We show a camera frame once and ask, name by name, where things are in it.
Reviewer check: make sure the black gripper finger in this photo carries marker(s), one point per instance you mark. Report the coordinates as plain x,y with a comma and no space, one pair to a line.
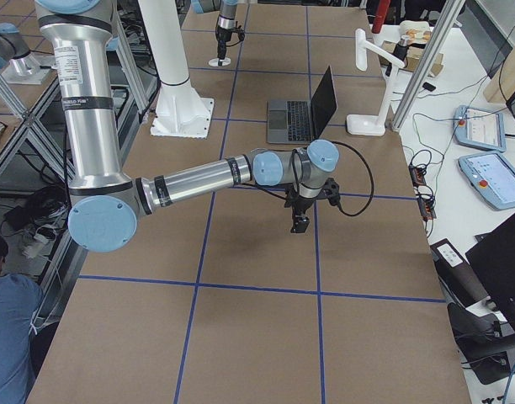
300,223
221,52

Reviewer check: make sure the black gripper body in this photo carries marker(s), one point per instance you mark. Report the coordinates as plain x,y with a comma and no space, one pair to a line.
301,204
223,45

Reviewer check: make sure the white computer mouse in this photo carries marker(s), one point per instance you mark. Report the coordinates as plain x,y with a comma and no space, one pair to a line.
216,62

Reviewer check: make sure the grey laptop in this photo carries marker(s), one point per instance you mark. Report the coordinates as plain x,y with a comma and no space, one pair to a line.
302,122

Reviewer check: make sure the black mouse pad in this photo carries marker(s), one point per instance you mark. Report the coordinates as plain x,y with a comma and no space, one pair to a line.
288,149

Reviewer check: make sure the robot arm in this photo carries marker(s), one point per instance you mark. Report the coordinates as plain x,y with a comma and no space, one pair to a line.
106,203
227,13

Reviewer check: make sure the white desk lamp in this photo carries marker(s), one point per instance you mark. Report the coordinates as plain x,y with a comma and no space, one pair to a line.
371,121

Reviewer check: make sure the black water bottle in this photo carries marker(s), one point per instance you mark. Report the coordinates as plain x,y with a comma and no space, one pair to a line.
401,49

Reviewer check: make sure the far blue teach pendant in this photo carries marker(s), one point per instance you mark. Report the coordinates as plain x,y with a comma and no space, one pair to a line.
479,128

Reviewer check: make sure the blue teach pendant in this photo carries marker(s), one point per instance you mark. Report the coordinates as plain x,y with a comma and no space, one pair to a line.
479,128
492,176

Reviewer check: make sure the near blue teach pendant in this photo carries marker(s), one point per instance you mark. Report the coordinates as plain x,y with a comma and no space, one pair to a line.
492,176

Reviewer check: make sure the brown cardboard box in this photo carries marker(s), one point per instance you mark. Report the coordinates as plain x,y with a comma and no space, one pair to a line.
413,57

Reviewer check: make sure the crouching person blue shirt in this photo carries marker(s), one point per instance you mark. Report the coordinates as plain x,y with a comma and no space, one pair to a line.
20,298

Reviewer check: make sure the white camera mast pedestal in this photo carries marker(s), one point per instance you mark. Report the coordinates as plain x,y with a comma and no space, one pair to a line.
180,111

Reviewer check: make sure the aluminium frame post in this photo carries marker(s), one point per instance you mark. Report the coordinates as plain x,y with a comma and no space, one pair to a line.
448,16

